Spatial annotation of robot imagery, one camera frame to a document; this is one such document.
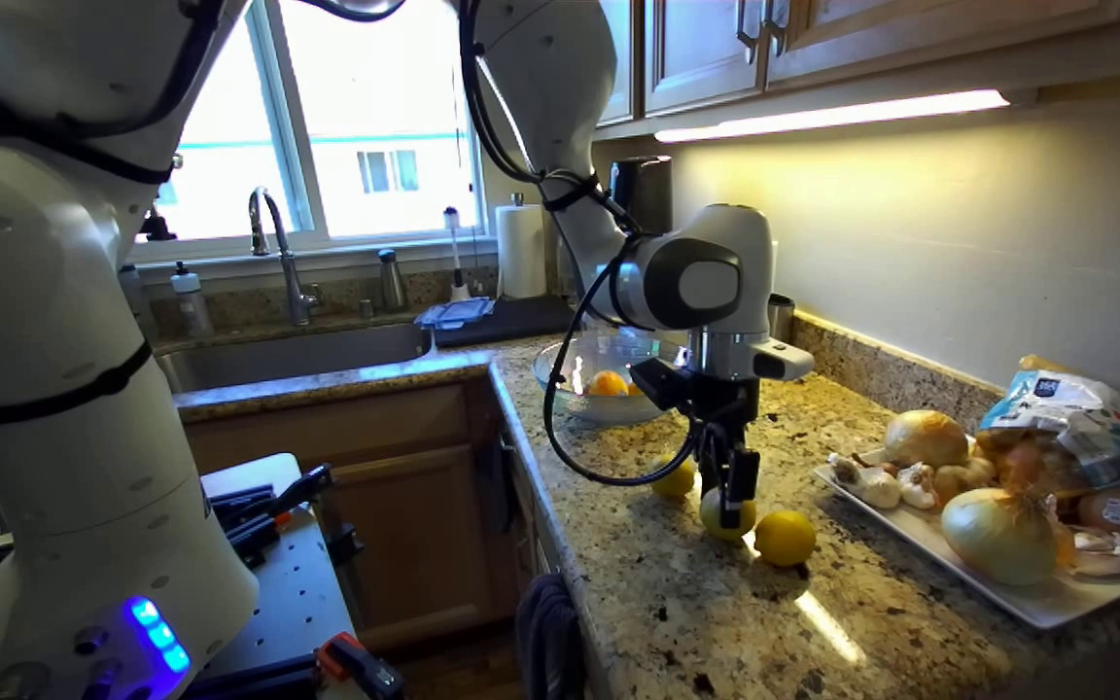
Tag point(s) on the right upper wooden cabinet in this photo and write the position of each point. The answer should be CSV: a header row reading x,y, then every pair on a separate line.
x,y
694,57

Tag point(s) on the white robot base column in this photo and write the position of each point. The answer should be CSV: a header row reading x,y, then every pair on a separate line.
x,y
113,572

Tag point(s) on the dark hanging towel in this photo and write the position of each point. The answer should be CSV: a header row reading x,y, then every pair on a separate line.
x,y
549,647

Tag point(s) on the steel cup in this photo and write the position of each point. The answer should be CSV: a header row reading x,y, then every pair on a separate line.
x,y
785,317

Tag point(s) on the under cabinet light strip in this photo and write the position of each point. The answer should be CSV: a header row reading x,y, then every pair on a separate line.
x,y
841,113

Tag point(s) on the yellow onion back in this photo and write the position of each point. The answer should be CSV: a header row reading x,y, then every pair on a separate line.
x,y
926,439

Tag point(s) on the yellow onion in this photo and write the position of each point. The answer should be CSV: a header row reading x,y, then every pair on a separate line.
x,y
1001,540
926,439

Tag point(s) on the white paper towel roll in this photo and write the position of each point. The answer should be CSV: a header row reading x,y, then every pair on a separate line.
x,y
519,252

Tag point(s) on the soap dispenser bottle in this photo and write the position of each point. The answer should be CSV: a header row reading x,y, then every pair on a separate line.
x,y
190,301

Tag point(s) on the yellow onion front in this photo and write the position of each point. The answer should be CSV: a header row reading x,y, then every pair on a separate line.
x,y
1001,540

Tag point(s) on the chrome kitchen faucet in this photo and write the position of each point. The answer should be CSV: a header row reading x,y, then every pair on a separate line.
x,y
269,238

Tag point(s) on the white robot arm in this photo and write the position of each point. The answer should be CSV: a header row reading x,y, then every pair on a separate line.
x,y
537,81

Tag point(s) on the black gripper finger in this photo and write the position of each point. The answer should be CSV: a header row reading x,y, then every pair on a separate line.
x,y
710,462
742,476

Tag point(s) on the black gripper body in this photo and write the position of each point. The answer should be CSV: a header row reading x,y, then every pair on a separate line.
x,y
710,404

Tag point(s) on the blue white plastic bag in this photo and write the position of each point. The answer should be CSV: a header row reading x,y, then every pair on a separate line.
x,y
1076,411

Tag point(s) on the green glass bowl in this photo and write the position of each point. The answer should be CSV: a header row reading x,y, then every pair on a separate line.
x,y
594,372

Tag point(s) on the white rectangular plate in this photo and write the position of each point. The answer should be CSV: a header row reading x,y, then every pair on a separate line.
x,y
914,510

